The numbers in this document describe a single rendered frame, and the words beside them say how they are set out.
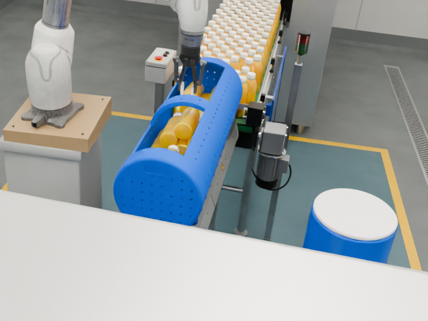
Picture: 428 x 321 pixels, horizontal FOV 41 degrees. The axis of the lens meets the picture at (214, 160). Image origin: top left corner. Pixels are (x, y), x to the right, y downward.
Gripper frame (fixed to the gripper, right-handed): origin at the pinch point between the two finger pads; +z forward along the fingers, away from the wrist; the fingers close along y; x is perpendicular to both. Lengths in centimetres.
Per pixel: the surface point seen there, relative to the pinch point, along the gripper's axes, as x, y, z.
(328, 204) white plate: -43, 60, 12
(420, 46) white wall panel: 454, 174, 105
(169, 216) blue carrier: -65, 10, 13
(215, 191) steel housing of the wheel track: -23.6, 18.7, 28.5
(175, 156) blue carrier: -62, 10, -7
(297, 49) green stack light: 63, 40, -3
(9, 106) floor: 168, -172, 114
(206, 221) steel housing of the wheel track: -43, 19, 29
